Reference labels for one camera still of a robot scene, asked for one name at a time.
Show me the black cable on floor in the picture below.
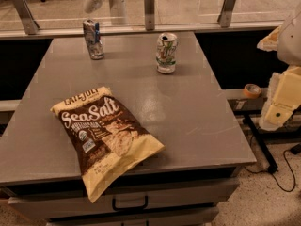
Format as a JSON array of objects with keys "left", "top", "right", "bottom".
[{"left": 244, "top": 143, "right": 301, "bottom": 193}]

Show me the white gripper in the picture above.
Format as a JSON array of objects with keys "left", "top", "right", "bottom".
[{"left": 257, "top": 27, "right": 301, "bottom": 131}]

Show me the left metal glass bracket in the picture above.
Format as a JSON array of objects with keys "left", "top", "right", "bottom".
[{"left": 11, "top": 0, "right": 40, "bottom": 35}]

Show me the right metal glass bracket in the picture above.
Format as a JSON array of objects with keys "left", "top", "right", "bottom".
[{"left": 217, "top": 0, "right": 236, "bottom": 28}]

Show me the orange tape roll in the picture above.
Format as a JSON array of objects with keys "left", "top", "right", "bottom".
[{"left": 243, "top": 84, "right": 261, "bottom": 99}]

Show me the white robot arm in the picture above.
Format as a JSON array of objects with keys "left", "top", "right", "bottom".
[{"left": 257, "top": 4, "right": 301, "bottom": 131}]

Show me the brown sea salt chip bag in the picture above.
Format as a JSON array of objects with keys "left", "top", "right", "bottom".
[{"left": 51, "top": 87, "right": 165, "bottom": 202}]

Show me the grey top drawer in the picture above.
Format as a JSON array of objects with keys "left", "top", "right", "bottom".
[{"left": 8, "top": 178, "right": 239, "bottom": 219}]

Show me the middle metal glass bracket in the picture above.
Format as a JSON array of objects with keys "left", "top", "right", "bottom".
[{"left": 144, "top": 0, "right": 155, "bottom": 30}]

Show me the black table leg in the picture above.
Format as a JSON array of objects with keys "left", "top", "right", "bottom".
[{"left": 243, "top": 114, "right": 278, "bottom": 174}]

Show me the metal glass bracket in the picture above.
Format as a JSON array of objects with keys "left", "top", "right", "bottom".
[
  {"left": 144, "top": 0, "right": 155, "bottom": 30},
  {"left": 217, "top": 0, "right": 236, "bottom": 28},
  {"left": 11, "top": 0, "right": 40, "bottom": 35}
]

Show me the grey lower drawer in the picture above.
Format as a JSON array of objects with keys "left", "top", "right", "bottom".
[{"left": 46, "top": 207, "right": 219, "bottom": 226}]

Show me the grey drawer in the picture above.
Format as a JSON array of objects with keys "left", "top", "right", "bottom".
[
  {"left": 8, "top": 178, "right": 239, "bottom": 219},
  {"left": 46, "top": 207, "right": 219, "bottom": 226}
]

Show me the white green soda can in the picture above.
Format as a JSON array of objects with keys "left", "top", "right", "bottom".
[{"left": 156, "top": 32, "right": 178, "bottom": 74}]

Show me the silver blue redbull can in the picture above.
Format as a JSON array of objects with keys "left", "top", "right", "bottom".
[{"left": 83, "top": 19, "right": 104, "bottom": 60}]

